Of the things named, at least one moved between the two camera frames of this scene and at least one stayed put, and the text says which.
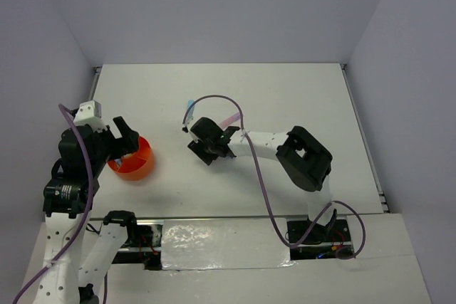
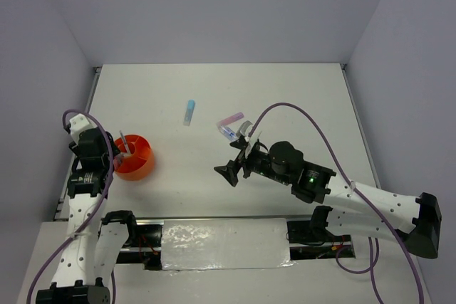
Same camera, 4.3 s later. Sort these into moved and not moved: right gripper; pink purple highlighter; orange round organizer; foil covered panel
Moved: right gripper
Not moved: orange round organizer; foil covered panel; pink purple highlighter
